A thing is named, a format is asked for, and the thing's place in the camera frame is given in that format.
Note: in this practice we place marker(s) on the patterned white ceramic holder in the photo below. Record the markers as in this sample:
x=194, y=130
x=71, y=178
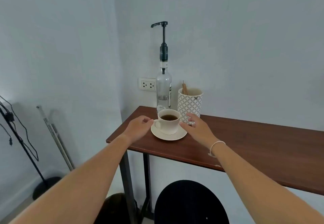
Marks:
x=189, y=105

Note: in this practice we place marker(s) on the person's right thumb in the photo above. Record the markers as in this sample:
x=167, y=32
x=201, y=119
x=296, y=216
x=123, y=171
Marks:
x=184, y=125

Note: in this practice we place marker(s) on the glass bottle with black pump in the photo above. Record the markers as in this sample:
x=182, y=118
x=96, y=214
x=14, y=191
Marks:
x=163, y=89

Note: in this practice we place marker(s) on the dark brown round stool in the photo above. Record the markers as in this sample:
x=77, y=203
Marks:
x=114, y=208

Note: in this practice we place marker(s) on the white wall socket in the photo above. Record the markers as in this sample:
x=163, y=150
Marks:
x=147, y=84

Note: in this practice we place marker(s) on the white coffee cup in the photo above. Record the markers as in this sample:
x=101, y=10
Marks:
x=169, y=125

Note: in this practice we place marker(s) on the black stand with round base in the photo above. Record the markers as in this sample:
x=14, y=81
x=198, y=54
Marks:
x=46, y=185

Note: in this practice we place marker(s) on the person's right hand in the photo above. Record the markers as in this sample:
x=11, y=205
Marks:
x=198, y=131

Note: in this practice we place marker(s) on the person's left forearm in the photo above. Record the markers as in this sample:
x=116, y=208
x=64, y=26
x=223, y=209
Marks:
x=83, y=178

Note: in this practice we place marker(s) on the wooden stir sticks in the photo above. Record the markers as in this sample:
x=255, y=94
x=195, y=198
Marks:
x=185, y=89

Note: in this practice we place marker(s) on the person's left thumb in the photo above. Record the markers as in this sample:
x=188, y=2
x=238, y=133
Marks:
x=149, y=124

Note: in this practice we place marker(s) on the white saucer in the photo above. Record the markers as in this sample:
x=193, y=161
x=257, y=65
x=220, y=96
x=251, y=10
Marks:
x=165, y=136

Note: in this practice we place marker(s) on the person's left hand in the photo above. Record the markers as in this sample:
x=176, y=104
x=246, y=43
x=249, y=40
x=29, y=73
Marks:
x=136, y=127

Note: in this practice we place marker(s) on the grey metal pole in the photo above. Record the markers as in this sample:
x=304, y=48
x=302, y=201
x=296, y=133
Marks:
x=57, y=135

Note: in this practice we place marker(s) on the black round stool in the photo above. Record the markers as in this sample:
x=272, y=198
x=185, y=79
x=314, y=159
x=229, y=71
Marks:
x=189, y=203

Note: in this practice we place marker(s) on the person's right forearm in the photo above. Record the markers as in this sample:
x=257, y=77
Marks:
x=253, y=185

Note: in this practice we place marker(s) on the brown wooden table black legs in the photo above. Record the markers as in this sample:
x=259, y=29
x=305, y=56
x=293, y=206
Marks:
x=253, y=142

